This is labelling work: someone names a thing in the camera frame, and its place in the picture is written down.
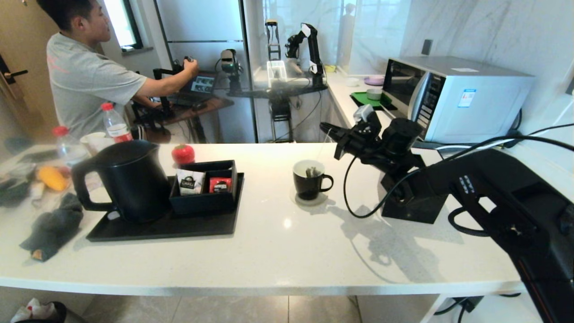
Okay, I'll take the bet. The translucent tea bag with string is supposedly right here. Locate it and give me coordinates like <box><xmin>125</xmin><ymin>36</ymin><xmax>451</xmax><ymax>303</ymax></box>
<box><xmin>306</xmin><ymin>129</ymin><xmax>333</xmax><ymax>178</ymax></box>

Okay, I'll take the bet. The black electric kettle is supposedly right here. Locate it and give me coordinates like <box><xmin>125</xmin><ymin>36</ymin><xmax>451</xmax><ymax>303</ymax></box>
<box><xmin>70</xmin><ymin>140</ymin><xmax>172</xmax><ymax>224</ymax></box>

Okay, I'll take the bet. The black compartment box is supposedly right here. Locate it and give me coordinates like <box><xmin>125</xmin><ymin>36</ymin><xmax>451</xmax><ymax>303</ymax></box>
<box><xmin>169</xmin><ymin>160</ymin><xmax>238</xmax><ymax>215</ymax></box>

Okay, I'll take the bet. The white packet with black logo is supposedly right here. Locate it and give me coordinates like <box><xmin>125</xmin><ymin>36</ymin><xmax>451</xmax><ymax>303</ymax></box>
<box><xmin>176</xmin><ymin>169</ymin><xmax>205</xmax><ymax>196</ymax></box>

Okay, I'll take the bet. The green tray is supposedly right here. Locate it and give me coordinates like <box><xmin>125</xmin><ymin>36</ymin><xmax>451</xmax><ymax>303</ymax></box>
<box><xmin>350</xmin><ymin>91</ymin><xmax>395</xmax><ymax>111</ymax></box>

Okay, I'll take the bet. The black mug white inside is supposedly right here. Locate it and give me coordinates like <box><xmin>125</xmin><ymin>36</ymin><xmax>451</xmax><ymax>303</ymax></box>
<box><xmin>292</xmin><ymin>159</ymin><xmax>334</xmax><ymax>201</ymax></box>

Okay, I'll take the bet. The black power strip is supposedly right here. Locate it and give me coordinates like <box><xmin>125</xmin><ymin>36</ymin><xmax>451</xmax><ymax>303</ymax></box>
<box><xmin>410</xmin><ymin>139</ymin><xmax>442</xmax><ymax>151</ymax></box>

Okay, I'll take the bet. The round pale coaster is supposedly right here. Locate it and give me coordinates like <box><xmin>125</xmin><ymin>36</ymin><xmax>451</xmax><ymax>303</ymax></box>
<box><xmin>289</xmin><ymin>191</ymin><xmax>328</xmax><ymax>207</ymax></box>

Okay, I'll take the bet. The black tissue box white lid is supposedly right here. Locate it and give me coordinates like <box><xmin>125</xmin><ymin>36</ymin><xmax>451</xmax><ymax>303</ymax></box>
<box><xmin>380</xmin><ymin>173</ymin><xmax>449</xmax><ymax>224</ymax></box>

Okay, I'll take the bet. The black white robot joint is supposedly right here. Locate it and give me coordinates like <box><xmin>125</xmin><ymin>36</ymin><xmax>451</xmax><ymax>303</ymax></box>
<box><xmin>285</xmin><ymin>22</ymin><xmax>328</xmax><ymax>87</ymax></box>

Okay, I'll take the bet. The silver microwave oven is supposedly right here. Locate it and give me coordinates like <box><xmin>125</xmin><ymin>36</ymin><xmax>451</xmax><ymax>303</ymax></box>
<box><xmin>380</xmin><ymin>56</ymin><xmax>535</xmax><ymax>144</ymax></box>

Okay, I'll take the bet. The brown wooden desk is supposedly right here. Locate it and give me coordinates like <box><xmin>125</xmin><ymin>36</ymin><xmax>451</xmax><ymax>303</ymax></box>
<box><xmin>155</xmin><ymin>96</ymin><xmax>234</xmax><ymax>143</ymax></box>

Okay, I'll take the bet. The black laptop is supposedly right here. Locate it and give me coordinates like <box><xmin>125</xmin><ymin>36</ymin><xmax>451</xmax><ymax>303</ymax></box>
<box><xmin>173</xmin><ymin>72</ymin><xmax>218</xmax><ymax>107</ymax></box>

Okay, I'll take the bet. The red tomato shaped timer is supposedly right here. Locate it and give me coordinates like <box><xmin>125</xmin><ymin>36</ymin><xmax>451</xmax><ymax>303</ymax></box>
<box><xmin>171</xmin><ymin>144</ymin><xmax>196</xmax><ymax>165</ymax></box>

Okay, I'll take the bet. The black rectangular serving tray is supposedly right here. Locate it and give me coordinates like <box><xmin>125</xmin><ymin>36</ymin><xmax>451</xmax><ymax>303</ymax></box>
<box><xmin>86</xmin><ymin>173</ymin><xmax>245</xmax><ymax>243</ymax></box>

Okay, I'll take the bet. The clear water bottle red cap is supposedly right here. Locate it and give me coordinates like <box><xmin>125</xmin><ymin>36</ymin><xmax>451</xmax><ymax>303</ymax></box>
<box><xmin>100</xmin><ymin>102</ymin><xmax>133</xmax><ymax>144</ymax></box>

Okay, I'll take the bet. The paper cup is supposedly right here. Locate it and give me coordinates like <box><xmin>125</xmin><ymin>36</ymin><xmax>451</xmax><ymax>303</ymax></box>
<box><xmin>79</xmin><ymin>131</ymin><xmax>113</xmax><ymax>154</ymax></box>

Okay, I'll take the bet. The dark framed window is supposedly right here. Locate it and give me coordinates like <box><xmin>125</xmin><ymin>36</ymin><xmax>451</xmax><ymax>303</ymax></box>
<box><xmin>102</xmin><ymin>0</ymin><xmax>144</xmax><ymax>52</ymax></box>

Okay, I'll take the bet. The man in grey t-shirt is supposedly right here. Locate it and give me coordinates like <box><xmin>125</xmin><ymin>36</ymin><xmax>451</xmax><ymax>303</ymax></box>
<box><xmin>36</xmin><ymin>0</ymin><xmax>200</xmax><ymax>140</ymax></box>

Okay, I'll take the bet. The red label water bottle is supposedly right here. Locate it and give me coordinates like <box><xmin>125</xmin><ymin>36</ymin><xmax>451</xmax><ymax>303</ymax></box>
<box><xmin>52</xmin><ymin>126</ymin><xmax>91</xmax><ymax>167</ymax></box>

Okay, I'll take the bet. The orange corn toy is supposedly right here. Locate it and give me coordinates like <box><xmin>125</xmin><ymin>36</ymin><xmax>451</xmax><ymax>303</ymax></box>
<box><xmin>37</xmin><ymin>166</ymin><xmax>69</xmax><ymax>192</ymax></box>

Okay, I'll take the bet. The dark grey cloth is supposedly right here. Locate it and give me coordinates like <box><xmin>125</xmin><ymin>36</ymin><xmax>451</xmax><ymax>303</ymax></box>
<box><xmin>19</xmin><ymin>193</ymin><xmax>84</xmax><ymax>262</ymax></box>

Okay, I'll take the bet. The bin with white rubbish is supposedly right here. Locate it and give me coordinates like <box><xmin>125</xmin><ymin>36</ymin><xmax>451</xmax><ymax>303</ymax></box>
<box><xmin>10</xmin><ymin>298</ymin><xmax>68</xmax><ymax>323</ymax></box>

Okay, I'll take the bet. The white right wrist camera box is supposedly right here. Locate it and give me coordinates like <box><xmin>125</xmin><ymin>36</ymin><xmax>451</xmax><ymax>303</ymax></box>
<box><xmin>353</xmin><ymin>104</ymin><xmax>375</xmax><ymax>124</ymax></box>

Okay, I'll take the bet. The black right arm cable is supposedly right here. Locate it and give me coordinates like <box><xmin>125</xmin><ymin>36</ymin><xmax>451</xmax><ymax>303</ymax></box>
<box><xmin>343</xmin><ymin>135</ymin><xmax>574</xmax><ymax>219</ymax></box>

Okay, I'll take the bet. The black upright bracket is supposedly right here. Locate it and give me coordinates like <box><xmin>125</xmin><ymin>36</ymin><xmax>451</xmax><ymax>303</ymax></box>
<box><xmin>265</xmin><ymin>18</ymin><xmax>282</xmax><ymax>61</ymax></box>

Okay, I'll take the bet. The black microwave cable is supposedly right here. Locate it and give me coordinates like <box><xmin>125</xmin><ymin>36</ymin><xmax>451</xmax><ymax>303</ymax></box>
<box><xmin>504</xmin><ymin>108</ymin><xmax>574</xmax><ymax>143</ymax></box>

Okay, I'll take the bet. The black plug and cable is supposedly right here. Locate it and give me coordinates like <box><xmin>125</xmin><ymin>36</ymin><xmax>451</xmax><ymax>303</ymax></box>
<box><xmin>433</xmin><ymin>294</ymin><xmax>523</xmax><ymax>323</ymax></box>

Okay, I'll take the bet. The black door handle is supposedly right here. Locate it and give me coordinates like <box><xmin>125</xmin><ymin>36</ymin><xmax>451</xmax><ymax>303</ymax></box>
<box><xmin>0</xmin><ymin>56</ymin><xmax>28</xmax><ymax>86</ymax></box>

